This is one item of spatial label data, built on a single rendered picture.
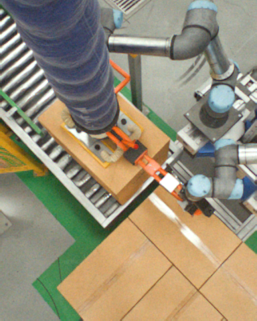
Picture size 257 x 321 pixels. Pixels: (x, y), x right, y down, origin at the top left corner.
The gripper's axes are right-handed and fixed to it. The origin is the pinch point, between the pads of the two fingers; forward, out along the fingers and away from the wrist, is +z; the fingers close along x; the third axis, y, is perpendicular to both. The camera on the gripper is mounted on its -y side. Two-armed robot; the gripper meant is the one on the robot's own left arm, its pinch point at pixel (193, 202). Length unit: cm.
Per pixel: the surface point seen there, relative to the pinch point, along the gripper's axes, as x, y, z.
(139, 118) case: -17, 50, 13
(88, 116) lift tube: 7, 53, -28
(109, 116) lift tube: 0, 50, -20
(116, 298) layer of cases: 61, -3, 66
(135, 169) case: 4.2, 32.0, 13.3
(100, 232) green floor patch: 43, 39, 120
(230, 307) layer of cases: 18, -54, 67
